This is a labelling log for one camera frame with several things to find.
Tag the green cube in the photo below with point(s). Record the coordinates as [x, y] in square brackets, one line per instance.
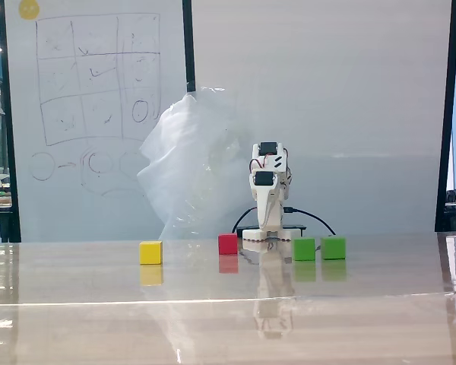
[304, 249]
[333, 248]

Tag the translucent plastic bag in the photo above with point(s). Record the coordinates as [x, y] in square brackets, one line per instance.
[190, 163]

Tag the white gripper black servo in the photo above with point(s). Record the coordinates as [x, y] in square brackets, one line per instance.
[265, 201]

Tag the yellow cube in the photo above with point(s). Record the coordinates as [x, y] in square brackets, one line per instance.
[151, 252]

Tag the yellow round magnet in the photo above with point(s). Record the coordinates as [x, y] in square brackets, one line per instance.
[29, 9]

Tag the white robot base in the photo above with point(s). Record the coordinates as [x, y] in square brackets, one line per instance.
[258, 235]

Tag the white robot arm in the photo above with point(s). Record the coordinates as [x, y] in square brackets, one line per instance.
[278, 161]

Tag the whiteboard with grid drawing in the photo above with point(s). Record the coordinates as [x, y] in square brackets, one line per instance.
[99, 114]

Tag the blank whiteboard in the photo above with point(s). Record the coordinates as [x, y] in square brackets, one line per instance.
[327, 95]

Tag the red cube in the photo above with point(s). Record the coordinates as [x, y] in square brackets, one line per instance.
[228, 244]

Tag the black chair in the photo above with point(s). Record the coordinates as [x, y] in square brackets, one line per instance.
[4, 224]

